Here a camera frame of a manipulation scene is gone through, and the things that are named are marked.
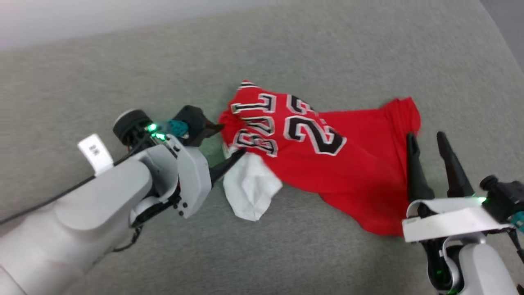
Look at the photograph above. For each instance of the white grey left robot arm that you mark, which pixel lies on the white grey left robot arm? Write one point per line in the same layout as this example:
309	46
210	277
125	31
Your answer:
82	213

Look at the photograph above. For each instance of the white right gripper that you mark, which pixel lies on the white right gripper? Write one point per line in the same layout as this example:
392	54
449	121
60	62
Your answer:
450	223

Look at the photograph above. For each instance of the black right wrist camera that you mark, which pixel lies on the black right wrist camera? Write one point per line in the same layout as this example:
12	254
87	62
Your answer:
503	200

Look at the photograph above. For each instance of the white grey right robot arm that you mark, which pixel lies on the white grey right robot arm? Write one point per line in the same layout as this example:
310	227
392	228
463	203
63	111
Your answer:
483	270

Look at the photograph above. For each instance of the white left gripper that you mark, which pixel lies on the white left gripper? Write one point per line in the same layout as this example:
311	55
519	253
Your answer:
192	180

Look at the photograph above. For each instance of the red and white basketball jersey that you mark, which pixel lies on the red and white basketball jersey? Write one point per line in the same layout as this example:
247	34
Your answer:
348	172

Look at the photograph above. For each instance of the grey fabric sofa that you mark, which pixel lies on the grey fabric sofa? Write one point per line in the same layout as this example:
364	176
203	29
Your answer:
327	49

